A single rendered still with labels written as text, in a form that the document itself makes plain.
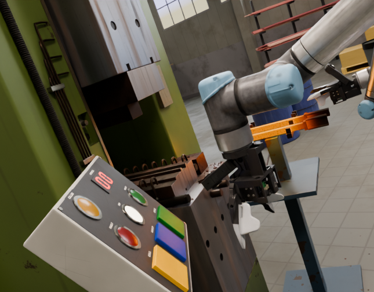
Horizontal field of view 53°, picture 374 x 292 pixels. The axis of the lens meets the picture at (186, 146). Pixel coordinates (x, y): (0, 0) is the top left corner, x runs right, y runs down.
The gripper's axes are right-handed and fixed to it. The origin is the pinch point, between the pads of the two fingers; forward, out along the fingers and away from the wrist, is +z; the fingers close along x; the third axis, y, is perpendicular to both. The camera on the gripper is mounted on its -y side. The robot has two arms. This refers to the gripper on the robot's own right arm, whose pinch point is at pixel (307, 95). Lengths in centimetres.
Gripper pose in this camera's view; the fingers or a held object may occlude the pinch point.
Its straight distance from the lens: 169.2
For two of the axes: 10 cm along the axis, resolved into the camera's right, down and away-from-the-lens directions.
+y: 4.2, 8.9, 1.5
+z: -8.3, 3.1, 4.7
